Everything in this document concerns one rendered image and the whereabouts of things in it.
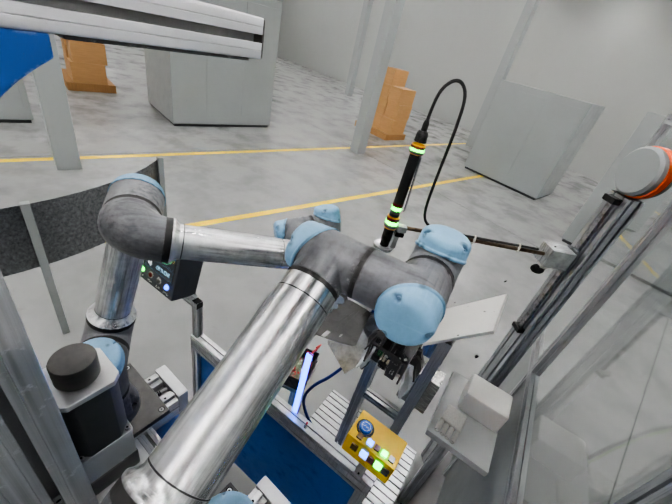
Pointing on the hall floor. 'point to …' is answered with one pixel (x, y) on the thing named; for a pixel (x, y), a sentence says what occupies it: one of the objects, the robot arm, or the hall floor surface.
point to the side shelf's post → (423, 474)
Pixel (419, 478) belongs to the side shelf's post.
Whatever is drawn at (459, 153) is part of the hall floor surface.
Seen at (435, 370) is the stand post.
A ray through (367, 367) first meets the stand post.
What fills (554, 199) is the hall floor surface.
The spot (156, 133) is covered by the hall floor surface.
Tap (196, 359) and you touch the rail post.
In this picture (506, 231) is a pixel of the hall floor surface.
